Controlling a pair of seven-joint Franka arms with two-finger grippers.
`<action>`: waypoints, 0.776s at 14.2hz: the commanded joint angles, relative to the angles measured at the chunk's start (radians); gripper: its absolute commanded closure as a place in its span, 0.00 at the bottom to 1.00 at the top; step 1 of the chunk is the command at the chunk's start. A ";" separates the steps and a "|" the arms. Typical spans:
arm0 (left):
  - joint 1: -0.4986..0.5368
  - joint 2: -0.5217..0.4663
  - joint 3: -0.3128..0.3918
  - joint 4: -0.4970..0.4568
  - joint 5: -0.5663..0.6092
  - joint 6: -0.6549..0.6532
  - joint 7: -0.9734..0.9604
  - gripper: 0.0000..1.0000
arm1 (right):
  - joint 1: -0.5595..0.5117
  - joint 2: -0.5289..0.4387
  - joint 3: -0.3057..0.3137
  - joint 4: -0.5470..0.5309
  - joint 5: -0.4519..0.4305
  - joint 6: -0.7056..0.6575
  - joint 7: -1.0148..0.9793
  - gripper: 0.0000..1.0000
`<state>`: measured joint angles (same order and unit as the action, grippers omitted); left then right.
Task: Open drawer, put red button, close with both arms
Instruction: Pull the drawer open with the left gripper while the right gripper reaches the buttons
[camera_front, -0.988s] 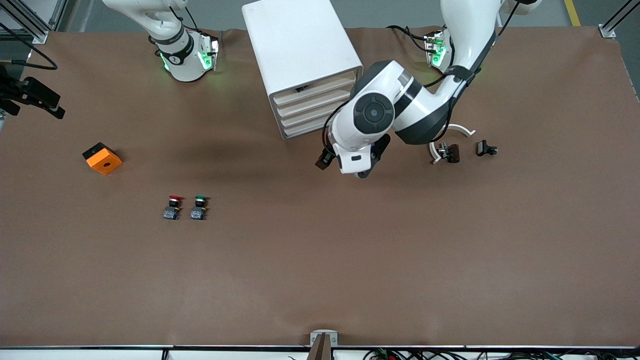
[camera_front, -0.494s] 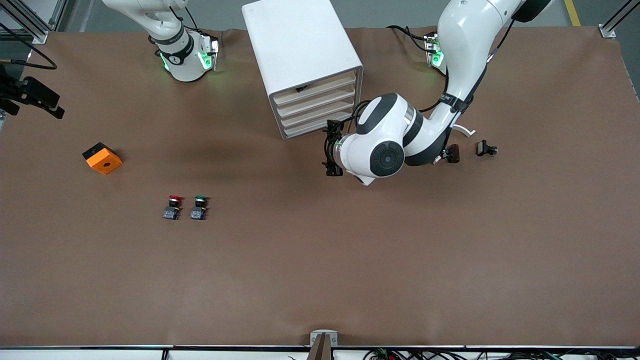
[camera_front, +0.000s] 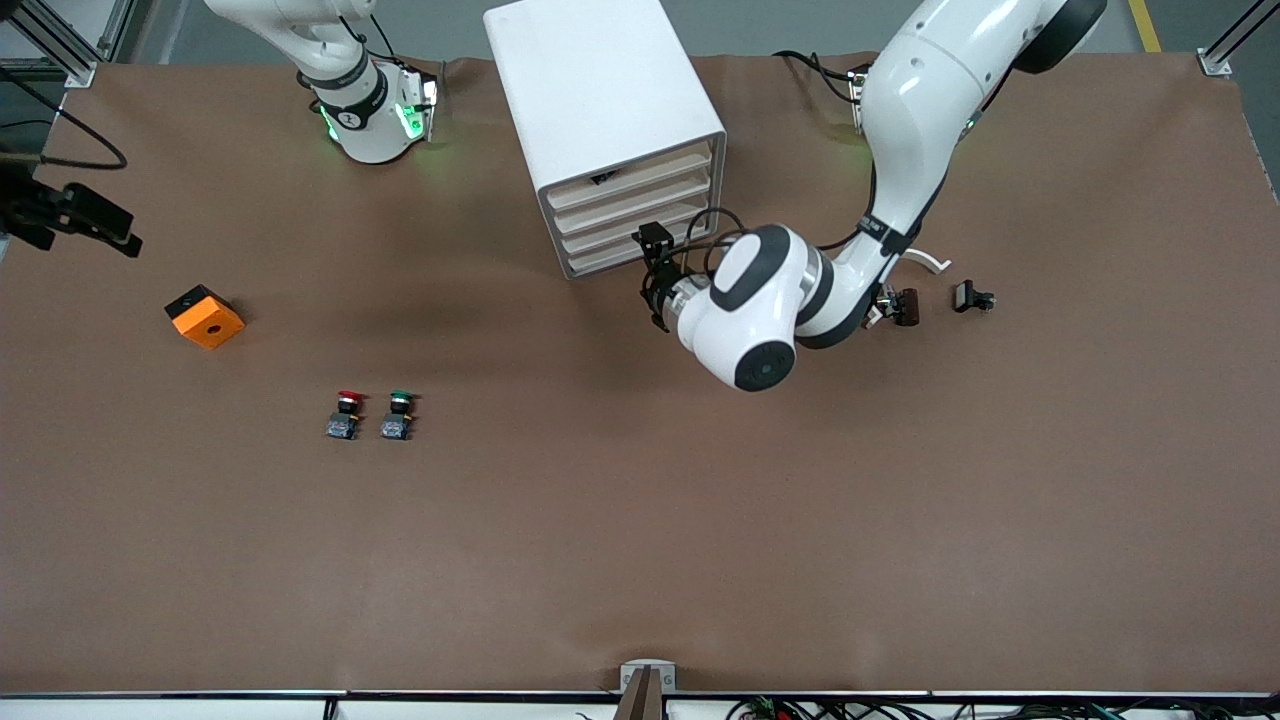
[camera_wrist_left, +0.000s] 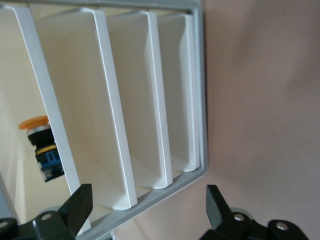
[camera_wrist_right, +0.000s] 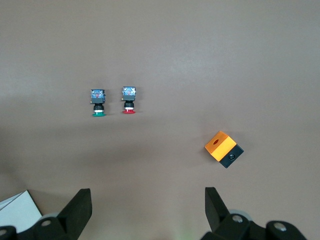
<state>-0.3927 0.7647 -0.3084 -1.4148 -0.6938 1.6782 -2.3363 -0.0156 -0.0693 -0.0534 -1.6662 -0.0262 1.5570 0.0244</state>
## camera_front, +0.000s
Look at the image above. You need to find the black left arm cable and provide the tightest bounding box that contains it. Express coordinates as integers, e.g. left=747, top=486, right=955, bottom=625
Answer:
left=678, top=205, right=886, bottom=281

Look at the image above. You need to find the white curved bracket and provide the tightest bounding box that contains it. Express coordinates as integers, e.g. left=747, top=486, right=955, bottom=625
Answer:
left=866, top=248, right=952, bottom=329

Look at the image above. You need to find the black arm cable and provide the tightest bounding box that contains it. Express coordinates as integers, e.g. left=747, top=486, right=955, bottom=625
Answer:
left=678, top=205, right=886, bottom=281
left=0, top=65, right=129, bottom=170

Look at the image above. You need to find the grey mount bracket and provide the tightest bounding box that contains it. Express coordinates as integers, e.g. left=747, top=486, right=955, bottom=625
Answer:
left=619, top=660, right=677, bottom=693

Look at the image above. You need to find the aluminium frame profile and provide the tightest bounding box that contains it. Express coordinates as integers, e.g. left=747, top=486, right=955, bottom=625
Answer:
left=1197, top=0, right=1280, bottom=78
left=0, top=0, right=136, bottom=89

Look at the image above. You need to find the black base cable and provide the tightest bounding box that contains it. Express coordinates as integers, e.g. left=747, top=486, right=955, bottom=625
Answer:
left=775, top=48, right=863, bottom=106

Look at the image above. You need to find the white table edge rail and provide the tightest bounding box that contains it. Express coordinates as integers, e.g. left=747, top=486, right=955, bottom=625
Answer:
left=0, top=688, right=1280, bottom=720

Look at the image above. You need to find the brown table cover mat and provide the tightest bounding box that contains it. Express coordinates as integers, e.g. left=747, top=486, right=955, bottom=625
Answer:
left=0, top=52, right=1280, bottom=696

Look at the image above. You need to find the green push button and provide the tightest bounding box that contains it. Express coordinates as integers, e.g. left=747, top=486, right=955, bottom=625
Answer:
left=379, top=390, right=421, bottom=442

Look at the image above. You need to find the red push button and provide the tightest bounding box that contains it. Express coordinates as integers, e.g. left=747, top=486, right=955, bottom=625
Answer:
left=325, top=390, right=367, bottom=442

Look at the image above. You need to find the black cable bundle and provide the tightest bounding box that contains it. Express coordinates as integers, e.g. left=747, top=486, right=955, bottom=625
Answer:
left=725, top=696, right=1280, bottom=720

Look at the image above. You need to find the orange and black box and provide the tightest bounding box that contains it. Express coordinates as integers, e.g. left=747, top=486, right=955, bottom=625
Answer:
left=164, top=284, right=246, bottom=351

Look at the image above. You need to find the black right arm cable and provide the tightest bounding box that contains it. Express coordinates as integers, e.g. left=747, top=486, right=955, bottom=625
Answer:
left=0, top=65, right=129, bottom=170

